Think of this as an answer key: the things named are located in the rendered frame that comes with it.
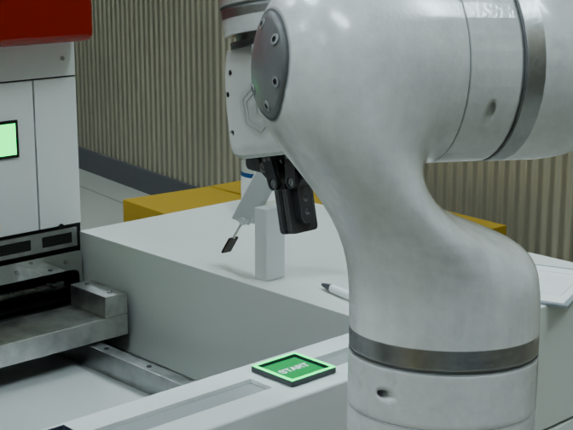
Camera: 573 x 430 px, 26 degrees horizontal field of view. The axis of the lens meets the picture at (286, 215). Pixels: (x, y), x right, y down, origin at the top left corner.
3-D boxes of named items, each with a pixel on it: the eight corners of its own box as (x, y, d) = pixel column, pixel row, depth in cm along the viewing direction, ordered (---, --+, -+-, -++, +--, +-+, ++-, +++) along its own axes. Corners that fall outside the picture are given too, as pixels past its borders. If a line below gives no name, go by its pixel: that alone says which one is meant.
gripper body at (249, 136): (202, 38, 111) (220, 162, 112) (277, 20, 104) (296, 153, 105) (263, 33, 116) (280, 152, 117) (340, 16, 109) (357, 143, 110)
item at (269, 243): (230, 272, 146) (229, 160, 143) (255, 266, 149) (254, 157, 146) (265, 283, 142) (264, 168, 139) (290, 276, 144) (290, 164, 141)
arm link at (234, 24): (198, 14, 111) (203, 48, 111) (263, -3, 104) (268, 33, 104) (268, 9, 116) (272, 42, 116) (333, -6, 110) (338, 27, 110)
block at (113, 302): (70, 305, 162) (69, 282, 161) (92, 299, 164) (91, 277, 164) (106, 318, 156) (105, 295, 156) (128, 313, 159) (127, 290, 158)
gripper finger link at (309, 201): (276, 159, 110) (286, 235, 110) (300, 157, 107) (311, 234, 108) (302, 155, 112) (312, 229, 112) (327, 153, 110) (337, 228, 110)
